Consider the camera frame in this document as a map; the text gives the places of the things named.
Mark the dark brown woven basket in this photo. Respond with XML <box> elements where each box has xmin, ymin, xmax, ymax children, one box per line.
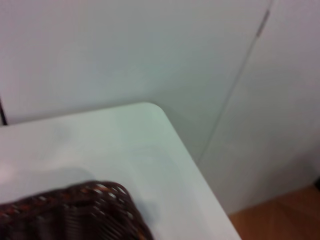
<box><xmin>0</xmin><ymin>180</ymin><xmax>153</xmax><ymax>240</ymax></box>

